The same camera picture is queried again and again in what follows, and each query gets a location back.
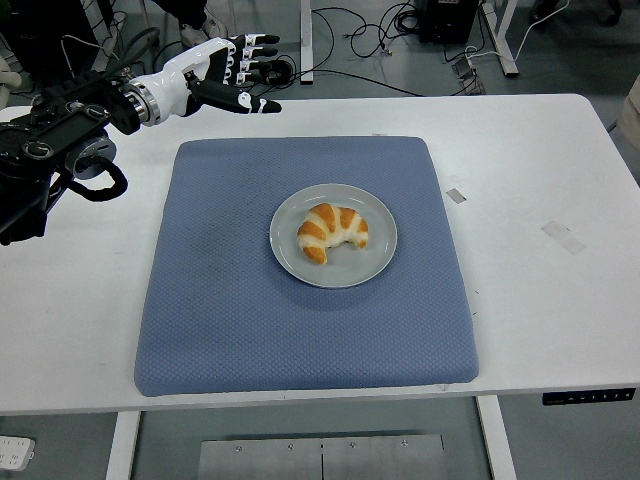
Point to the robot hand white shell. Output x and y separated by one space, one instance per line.
172 75

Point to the croissant bread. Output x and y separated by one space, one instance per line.
330 227

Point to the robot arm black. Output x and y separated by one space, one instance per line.
60 130

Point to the person's white shoe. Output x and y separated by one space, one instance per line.
192 34
216 22

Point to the person's leg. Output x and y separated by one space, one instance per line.
185 10

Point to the white desk leg narrow foot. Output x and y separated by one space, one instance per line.
306 40

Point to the white rounded object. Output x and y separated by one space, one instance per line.
7 75

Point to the blue quilted mat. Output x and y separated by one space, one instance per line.
225 310

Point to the grey round plate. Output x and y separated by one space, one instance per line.
372 260

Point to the black equipment box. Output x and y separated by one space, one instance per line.
445 20

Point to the grey foot pedal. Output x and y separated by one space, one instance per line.
467 75

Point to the small grey tape piece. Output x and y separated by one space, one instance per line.
457 196

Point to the white desk leg slanted foot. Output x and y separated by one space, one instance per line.
502 40

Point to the white table leg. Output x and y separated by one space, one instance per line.
122 445
497 440

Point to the white power strip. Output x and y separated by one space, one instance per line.
15 452

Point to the large grey tape piece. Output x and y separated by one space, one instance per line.
564 238

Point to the beige object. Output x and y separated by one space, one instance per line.
632 110

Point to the black table control panel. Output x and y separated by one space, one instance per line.
590 397

